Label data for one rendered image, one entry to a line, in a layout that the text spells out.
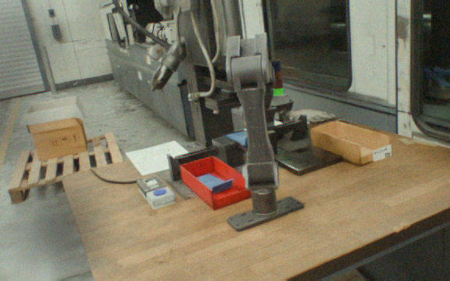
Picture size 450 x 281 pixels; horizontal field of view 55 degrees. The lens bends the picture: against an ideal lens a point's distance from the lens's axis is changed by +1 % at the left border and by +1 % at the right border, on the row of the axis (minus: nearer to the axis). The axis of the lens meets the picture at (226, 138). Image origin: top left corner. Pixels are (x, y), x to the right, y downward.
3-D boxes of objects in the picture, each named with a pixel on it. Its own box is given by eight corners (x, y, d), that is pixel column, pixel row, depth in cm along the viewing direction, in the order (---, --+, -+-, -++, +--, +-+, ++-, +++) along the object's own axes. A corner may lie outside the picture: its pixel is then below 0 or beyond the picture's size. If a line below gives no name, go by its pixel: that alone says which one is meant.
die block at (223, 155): (227, 169, 144) (224, 148, 142) (215, 161, 153) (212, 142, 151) (277, 154, 152) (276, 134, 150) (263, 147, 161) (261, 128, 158)
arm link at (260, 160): (251, 174, 114) (233, 55, 100) (276, 172, 113) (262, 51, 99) (249, 186, 109) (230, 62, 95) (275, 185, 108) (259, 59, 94)
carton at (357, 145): (360, 168, 133) (359, 144, 131) (311, 149, 155) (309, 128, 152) (391, 158, 138) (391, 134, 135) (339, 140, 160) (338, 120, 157)
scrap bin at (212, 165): (213, 211, 117) (210, 190, 115) (182, 182, 139) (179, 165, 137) (251, 197, 122) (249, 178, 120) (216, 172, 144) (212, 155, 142)
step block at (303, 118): (294, 141, 162) (292, 119, 159) (290, 140, 165) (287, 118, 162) (308, 137, 164) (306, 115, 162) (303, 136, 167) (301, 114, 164)
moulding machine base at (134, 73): (112, 83, 957) (103, 39, 927) (157, 76, 990) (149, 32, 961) (187, 146, 465) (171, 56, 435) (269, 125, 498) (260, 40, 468)
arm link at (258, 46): (245, 68, 127) (224, 30, 97) (276, 65, 125) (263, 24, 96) (248, 108, 125) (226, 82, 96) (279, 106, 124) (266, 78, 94)
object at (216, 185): (214, 195, 125) (212, 186, 124) (190, 181, 138) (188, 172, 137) (233, 187, 129) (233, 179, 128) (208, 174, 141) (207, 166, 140)
